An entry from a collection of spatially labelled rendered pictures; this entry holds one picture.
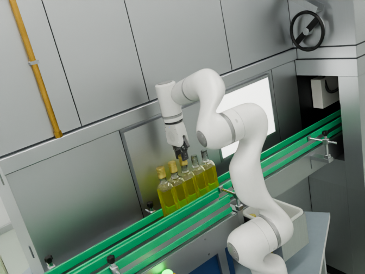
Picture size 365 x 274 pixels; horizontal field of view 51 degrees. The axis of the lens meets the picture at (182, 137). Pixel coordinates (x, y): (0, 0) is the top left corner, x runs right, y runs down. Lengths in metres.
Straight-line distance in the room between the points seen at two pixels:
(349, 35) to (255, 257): 1.25
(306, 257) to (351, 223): 0.71
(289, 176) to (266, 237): 0.84
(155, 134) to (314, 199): 1.31
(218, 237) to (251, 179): 0.54
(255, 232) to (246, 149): 0.27
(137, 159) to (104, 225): 0.31
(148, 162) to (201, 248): 0.42
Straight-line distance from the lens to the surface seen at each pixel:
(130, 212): 1.73
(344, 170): 2.37
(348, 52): 2.11
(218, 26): 1.90
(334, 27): 2.13
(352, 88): 2.15
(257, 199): 1.21
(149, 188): 1.71
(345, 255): 2.72
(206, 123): 1.09
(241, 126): 1.12
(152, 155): 1.68
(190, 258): 1.60
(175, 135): 1.54
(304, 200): 2.59
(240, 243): 1.24
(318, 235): 2.02
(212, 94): 1.13
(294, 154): 2.08
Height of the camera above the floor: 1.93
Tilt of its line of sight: 19 degrees down
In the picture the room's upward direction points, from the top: 13 degrees counter-clockwise
